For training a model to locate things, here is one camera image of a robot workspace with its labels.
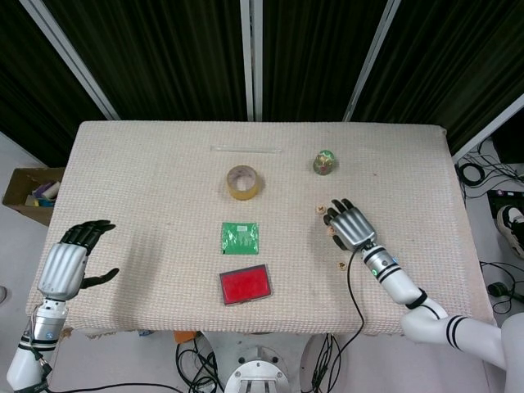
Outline green foil sachet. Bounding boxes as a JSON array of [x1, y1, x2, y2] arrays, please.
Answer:
[[219, 221, 262, 256]]

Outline yellow packing tape roll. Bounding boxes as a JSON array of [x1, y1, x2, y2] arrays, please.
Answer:
[[226, 164, 265, 201]]

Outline black right hand cable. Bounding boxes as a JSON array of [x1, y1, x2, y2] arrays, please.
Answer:
[[314, 243, 369, 384]]

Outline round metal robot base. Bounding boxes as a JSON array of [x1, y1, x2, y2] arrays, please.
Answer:
[[224, 346, 292, 393]]

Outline black curtain panel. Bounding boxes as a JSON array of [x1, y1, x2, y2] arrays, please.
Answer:
[[40, 0, 246, 122], [261, 0, 388, 122], [355, 0, 524, 152], [0, 0, 103, 165]]

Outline beige waffle tablecloth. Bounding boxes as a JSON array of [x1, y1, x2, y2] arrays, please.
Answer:
[[25, 120, 497, 339]]

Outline black power strip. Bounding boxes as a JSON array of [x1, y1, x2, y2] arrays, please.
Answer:
[[486, 187, 524, 208]]

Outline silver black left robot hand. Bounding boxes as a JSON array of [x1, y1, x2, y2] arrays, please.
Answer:
[[37, 219, 120, 300]]

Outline red flat case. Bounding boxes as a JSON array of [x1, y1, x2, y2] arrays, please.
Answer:
[[218, 264, 273, 307]]

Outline brown cardboard box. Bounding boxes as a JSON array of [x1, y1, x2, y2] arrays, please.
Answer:
[[2, 166, 66, 227]]

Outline black white sneaker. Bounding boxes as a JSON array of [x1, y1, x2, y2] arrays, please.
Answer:
[[496, 204, 524, 259]]

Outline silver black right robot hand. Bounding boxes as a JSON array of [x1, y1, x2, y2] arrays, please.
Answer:
[[323, 198, 377, 251]]

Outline black floor cable bundle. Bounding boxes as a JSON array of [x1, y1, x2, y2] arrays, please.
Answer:
[[454, 138, 524, 200], [174, 341, 224, 393], [310, 333, 343, 390]]

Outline clear plastic tube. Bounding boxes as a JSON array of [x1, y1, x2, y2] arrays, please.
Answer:
[[210, 145, 283, 156]]

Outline white partition frame post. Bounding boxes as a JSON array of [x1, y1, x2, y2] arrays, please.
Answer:
[[19, 0, 120, 121], [449, 92, 524, 161], [240, 0, 264, 122], [341, 0, 402, 123]]

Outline gold foil wrapped candy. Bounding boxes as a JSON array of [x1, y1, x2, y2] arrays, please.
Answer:
[[313, 149, 339, 176]]

